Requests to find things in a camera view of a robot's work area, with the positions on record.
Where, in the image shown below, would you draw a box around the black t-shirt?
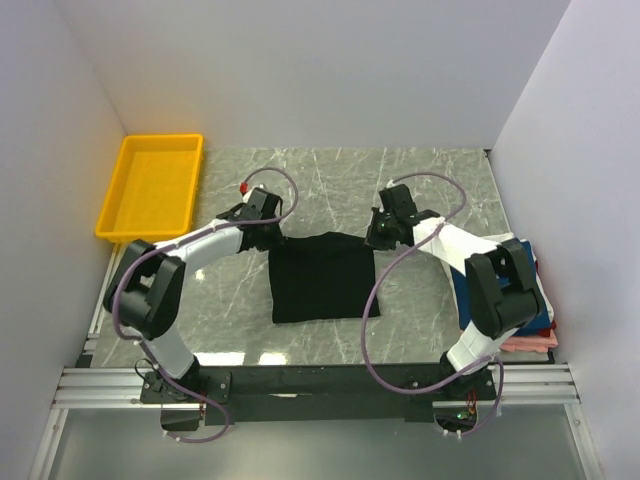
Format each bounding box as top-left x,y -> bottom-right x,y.
268,232 -> 376,325

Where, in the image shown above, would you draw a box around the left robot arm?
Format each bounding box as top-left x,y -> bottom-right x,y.
103,185 -> 283,402

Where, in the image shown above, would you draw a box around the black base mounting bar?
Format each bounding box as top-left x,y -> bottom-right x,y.
139,362 -> 501,429

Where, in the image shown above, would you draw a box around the blue folded t-shirt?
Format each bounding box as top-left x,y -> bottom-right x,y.
450,238 -> 551,339

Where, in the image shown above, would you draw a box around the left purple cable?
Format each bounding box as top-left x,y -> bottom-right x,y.
112,167 -> 300,445

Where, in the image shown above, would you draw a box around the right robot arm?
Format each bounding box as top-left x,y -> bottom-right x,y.
361,183 -> 546,399

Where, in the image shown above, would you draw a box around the pink folded t-shirt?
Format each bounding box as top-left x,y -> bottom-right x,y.
500,332 -> 558,353

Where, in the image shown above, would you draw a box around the aluminium frame rail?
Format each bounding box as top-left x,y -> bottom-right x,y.
52,363 -> 581,409

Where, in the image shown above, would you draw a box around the yellow plastic tray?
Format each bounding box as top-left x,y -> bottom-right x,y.
95,133 -> 204,244

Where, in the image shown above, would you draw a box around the red folded t-shirt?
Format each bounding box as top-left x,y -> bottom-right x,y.
532,257 -> 557,337

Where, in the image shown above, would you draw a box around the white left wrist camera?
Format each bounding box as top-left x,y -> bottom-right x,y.
239,182 -> 267,203

